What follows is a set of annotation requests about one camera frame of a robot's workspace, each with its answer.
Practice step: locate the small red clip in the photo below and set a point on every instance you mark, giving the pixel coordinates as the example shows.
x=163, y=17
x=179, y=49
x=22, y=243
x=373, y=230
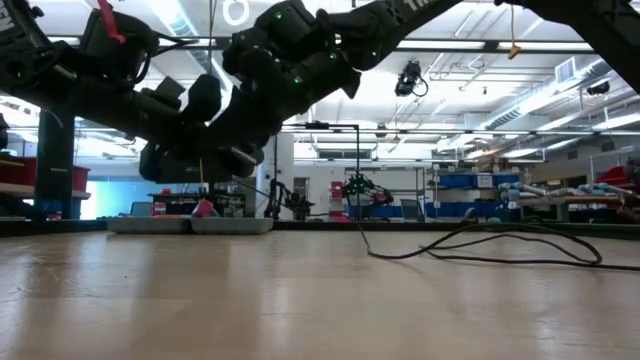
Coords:
x=111, y=22

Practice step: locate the background black robot arm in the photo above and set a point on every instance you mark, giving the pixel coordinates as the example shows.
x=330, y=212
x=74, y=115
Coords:
x=292, y=202

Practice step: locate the cluttered wooden workbench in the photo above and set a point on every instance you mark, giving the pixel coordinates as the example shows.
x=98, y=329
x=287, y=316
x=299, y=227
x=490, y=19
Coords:
x=575, y=201

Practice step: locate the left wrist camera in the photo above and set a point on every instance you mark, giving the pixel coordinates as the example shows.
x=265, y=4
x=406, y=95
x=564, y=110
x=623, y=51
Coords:
x=120, y=45

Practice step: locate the blue storage bins with labels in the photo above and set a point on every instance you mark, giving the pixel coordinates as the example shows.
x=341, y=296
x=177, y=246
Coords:
x=455, y=180

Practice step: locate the grey plastic tool case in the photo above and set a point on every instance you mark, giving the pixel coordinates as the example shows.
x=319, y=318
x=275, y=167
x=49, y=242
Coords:
x=150, y=225

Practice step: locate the black monitor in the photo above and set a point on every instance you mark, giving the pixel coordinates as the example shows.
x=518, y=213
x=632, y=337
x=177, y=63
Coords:
x=190, y=175

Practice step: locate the small red drawers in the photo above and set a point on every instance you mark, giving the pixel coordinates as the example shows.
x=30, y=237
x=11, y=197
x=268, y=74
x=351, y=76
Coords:
x=337, y=192

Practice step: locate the person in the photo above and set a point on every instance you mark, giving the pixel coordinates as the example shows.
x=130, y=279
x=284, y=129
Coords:
x=625, y=177

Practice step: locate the yellow hanging tag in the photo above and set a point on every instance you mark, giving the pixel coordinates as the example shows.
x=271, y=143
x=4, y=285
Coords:
x=514, y=50

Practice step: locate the red storage bins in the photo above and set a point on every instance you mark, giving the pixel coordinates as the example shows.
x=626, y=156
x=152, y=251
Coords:
x=15, y=172

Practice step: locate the hanging black camera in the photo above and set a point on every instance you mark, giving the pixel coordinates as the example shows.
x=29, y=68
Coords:
x=410, y=77

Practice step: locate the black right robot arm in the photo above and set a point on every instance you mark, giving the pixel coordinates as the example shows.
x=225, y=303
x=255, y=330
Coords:
x=380, y=25

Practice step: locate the black aluminium table frame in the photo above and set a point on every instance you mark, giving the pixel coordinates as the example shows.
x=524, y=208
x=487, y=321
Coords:
x=55, y=165

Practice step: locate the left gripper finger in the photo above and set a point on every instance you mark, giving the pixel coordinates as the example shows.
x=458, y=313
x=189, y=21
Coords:
x=212, y=149

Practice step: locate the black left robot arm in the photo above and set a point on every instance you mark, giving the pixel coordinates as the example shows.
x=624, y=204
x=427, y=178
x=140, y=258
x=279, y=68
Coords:
x=30, y=60

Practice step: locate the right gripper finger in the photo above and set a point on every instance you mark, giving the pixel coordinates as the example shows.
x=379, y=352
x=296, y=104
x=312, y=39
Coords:
x=260, y=120

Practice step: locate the black ceiling fixture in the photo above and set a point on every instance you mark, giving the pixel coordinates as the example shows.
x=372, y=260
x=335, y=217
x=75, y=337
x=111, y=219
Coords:
x=597, y=88

